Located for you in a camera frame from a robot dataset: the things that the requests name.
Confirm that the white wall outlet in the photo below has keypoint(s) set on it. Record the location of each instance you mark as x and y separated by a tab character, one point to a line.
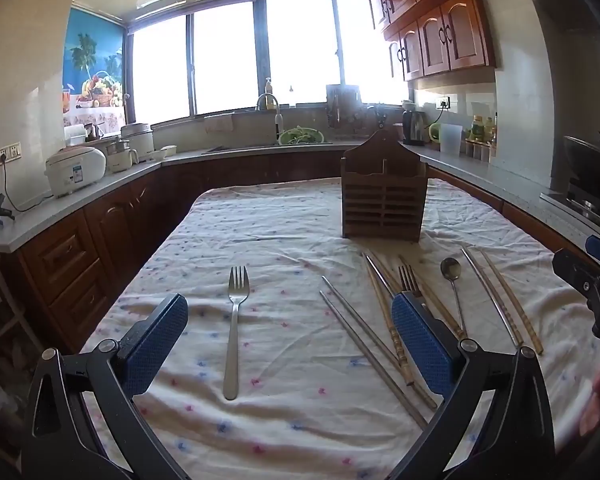
2	156
443	102

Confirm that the cooking oil bottle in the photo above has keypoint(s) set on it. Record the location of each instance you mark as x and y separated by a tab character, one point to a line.
489	131
475	129

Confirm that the wooden base cabinets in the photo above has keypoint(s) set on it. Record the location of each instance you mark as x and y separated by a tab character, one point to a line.
105	230

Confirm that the steel spoon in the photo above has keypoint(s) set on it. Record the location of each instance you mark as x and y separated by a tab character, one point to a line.
451	267

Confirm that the green colander with vegetables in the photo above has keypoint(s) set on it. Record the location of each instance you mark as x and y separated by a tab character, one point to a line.
300	136

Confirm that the tall white steamer pot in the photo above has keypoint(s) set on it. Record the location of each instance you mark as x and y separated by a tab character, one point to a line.
137	137

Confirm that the steel kitchen sink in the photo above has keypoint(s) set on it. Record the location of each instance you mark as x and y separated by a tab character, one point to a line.
240	148

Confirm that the small white electric pot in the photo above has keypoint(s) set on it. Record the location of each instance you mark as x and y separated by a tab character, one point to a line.
120	160

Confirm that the tropical fruit wall poster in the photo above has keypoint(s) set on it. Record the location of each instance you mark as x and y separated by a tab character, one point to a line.
92	60

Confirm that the small white bowl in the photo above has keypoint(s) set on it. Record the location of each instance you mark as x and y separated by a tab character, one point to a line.
154	155

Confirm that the green cup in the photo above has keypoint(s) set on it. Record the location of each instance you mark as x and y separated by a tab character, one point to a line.
434	132

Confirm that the gas stove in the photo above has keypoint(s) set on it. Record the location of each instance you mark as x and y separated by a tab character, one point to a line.
580	205

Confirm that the dish rack with boards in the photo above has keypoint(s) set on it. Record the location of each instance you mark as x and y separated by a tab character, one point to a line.
342	107

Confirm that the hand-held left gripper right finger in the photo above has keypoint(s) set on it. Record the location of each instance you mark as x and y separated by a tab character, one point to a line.
420	340

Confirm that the condiment bottles group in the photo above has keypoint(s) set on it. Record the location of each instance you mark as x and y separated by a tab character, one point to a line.
477	151

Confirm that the small clear bottle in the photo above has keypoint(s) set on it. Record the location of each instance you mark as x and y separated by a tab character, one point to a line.
291	97

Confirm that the large kitchen window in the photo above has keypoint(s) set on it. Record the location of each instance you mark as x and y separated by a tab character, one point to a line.
230	60

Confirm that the steel fork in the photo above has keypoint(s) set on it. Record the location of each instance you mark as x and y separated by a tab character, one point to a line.
409	280
232	350

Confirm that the white translucent pitcher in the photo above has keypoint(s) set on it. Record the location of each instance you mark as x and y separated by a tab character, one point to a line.
450	140

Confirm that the black wok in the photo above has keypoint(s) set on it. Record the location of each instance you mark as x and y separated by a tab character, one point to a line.
592	160

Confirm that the wooden utensil holder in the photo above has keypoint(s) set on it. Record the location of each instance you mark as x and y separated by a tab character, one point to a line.
380	205

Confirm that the yellow soap bottle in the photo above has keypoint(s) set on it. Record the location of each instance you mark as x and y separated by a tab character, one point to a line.
269	97

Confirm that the white square dish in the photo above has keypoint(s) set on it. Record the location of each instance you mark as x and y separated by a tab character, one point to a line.
169	150

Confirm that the wooden wall cabinets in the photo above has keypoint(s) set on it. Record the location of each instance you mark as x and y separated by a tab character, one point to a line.
440	35

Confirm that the grey kitchen countertop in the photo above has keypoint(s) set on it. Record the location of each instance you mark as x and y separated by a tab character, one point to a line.
40	215

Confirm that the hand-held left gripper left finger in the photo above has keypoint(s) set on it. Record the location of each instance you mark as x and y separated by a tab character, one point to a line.
162	340

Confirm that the white rice cooker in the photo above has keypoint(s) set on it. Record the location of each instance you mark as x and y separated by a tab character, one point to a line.
75	170

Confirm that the chrome sink faucet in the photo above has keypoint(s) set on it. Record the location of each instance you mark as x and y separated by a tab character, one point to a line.
278	120

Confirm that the stainless electric kettle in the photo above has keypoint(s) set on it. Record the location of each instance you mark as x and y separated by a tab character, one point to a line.
414	127

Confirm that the white dish cloth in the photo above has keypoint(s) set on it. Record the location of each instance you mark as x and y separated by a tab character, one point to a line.
217	124

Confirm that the white dotted tablecloth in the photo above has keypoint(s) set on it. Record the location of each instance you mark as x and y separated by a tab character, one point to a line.
290	240

